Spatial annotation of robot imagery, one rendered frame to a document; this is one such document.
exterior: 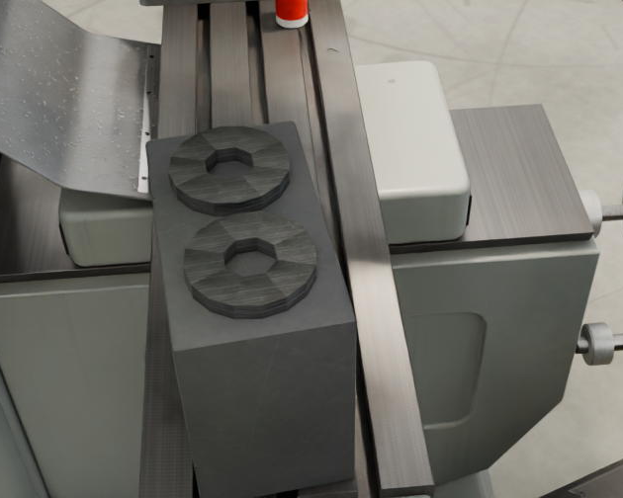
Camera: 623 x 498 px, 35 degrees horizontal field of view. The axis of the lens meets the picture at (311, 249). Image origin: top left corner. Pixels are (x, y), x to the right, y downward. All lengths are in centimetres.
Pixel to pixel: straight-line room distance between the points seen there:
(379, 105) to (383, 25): 174
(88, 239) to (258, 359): 59
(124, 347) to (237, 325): 71
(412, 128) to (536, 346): 36
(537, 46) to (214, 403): 241
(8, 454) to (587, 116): 181
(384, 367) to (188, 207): 24
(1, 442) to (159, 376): 62
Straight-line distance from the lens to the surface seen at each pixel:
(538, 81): 285
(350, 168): 104
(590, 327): 144
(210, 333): 64
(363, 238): 96
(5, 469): 149
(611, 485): 124
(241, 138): 76
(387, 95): 133
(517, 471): 194
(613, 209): 147
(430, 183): 119
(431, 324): 135
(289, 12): 124
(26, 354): 136
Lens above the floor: 161
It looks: 45 degrees down
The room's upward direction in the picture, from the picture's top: 2 degrees counter-clockwise
